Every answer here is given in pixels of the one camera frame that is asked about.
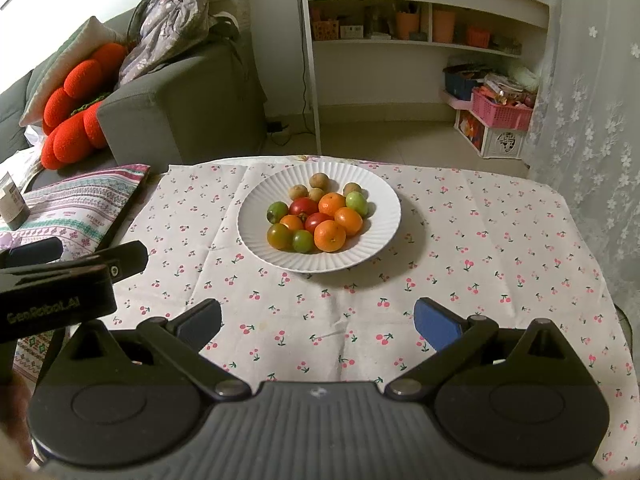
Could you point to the white ribbed plate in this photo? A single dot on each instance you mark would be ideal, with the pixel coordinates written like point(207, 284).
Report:
point(380, 220)

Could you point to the white lattice box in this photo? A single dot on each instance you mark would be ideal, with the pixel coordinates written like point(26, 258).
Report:
point(504, 144)

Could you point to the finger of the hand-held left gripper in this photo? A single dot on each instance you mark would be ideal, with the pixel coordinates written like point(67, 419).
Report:
point(127, 257)
point(30, 254)

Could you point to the orange cup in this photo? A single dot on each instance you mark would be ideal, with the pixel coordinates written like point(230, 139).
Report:
point(407, 25)
point(443, 26)

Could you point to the floral grey bag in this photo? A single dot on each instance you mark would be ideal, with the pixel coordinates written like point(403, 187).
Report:
point(165, 20)

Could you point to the small orange basket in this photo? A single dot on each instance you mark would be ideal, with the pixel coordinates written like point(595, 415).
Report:
point(478, 38)

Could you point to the olive yellow tomato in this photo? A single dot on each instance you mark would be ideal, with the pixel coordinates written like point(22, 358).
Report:
point(280, 236)

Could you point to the orange tomato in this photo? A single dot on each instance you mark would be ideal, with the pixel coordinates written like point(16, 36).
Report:
point(291, 222)
point(329, 236)
point(348, 220)
point(332, 205)

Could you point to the cherry print tablecloth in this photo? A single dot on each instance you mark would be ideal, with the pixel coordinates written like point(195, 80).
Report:
point(450, 260)

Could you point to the person's left hand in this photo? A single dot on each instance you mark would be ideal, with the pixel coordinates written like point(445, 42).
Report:
point(12, 420)

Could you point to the grey sofa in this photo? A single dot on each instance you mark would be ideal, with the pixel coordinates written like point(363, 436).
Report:
point(190, 110)

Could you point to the white plastic bag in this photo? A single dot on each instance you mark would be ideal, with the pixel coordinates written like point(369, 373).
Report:
point(35, 136)

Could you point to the grey white pillow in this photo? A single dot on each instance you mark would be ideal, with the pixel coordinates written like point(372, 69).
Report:
point(75, 45)

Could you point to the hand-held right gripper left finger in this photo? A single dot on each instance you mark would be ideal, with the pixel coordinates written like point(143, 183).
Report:
point(200, 321)

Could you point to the green tomato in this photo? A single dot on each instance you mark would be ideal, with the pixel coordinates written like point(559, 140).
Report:
point(302, 240)
point(356, 201)
point(277, 211)

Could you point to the red flower cushion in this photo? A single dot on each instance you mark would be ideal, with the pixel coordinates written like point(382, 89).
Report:
point(70, 135)

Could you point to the blue storage box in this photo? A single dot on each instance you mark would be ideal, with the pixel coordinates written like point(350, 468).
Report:
point(462, 85)

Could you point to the orange patterned box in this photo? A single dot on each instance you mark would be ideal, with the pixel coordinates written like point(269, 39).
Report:
point(325, 30)

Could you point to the pink plastic basket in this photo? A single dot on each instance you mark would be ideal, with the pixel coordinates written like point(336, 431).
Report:
point(500, 112)

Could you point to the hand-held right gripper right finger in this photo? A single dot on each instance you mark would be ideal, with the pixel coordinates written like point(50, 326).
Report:
point(437, 322)

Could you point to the red tomato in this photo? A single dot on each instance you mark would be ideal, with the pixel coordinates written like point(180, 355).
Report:
point(303, 207)
point(316, 221)

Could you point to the small grey carton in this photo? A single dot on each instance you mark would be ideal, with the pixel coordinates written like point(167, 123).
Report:
point(12, 202)

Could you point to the white lace curtain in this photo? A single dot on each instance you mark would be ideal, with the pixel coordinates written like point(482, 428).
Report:
point(585, 135)

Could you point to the red printed box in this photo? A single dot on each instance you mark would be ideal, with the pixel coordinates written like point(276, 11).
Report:
point(471, 130)

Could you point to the striped patterned cushion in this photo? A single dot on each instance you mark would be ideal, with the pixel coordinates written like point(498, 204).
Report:
point(75, 200)

